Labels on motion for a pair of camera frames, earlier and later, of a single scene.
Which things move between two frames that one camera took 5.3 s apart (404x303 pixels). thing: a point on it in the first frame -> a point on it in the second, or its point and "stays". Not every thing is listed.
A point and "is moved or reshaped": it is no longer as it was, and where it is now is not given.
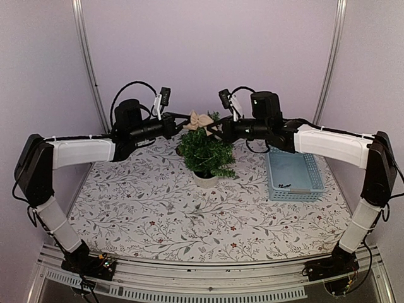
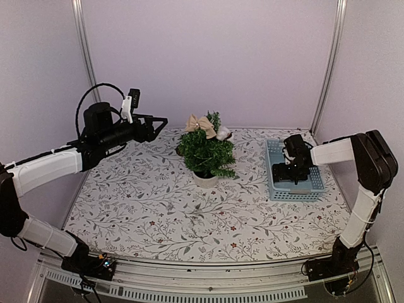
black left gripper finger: (172, 116) -> (148, 120)
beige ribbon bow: (197, 120) is moved or reshaped
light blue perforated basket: (293, 177) stays
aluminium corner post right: (332, 48) stays
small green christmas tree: (206, 153) stays
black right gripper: (228, 134) -> (283, 175)
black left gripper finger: (181, 120) -> (156, 131)
